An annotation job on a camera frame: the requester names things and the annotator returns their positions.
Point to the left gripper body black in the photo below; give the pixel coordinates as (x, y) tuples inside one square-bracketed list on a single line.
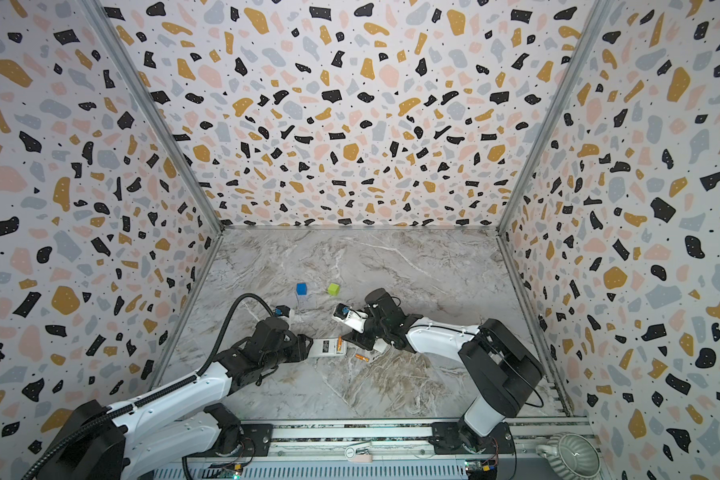
[(288, 352)]

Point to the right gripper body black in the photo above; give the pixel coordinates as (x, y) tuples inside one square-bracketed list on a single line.
[(366, 335)]

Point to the white red remote control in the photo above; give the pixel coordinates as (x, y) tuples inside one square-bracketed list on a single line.
[(323, 348)]

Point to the white battery cover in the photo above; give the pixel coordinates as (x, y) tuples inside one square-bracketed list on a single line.
[(380, 346)]

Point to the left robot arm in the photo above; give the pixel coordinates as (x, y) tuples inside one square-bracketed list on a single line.
[(130, 438)]

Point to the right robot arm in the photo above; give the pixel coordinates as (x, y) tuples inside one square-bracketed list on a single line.
[(504, 372)]

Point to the white ribbed fan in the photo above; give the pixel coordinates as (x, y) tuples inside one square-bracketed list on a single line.
[(571, 456)]

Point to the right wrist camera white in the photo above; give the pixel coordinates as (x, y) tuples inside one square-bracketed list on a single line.
[(350, 317)]

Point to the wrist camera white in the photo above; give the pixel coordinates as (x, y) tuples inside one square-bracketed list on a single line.
[(282, 311), (350, 317)]

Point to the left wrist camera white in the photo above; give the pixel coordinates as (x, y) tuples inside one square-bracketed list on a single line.
[(282, 311)]

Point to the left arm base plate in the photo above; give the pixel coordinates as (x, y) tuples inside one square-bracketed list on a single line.
[(231, 441)]

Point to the aluminium mounting rail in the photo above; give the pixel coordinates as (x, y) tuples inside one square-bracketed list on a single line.
[(367, 449)]

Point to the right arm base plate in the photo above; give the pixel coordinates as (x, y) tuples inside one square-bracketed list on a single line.
[(457, 438)]

